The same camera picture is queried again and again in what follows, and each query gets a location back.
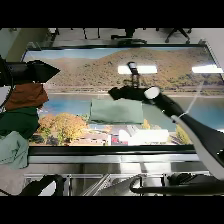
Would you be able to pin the pale green shirt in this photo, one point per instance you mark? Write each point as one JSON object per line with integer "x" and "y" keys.
{"x": 116, "y": 111}

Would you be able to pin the dark green garment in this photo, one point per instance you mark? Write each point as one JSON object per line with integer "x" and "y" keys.
{"x": 18, "y": 121}

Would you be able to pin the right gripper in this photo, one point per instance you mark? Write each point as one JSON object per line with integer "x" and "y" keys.
{"x": 125, "y": 93}

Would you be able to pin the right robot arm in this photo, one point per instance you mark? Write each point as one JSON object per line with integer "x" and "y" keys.
{"x": 200, "y": 133}

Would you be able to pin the light green garment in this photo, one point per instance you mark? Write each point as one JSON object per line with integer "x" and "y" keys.
{"x": 13, "y": 150}

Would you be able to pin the silver frame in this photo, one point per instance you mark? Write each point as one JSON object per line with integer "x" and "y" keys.
{"x": 100, "y": 158}

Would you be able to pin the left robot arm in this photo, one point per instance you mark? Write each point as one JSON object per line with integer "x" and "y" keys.
{"x": 16, "y": 71}

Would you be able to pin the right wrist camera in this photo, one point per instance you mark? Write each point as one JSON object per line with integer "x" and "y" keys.
{"x": 132, "y": 66}

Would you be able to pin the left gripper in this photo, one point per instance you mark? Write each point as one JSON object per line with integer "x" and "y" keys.
{"x": 41, "y": 71}

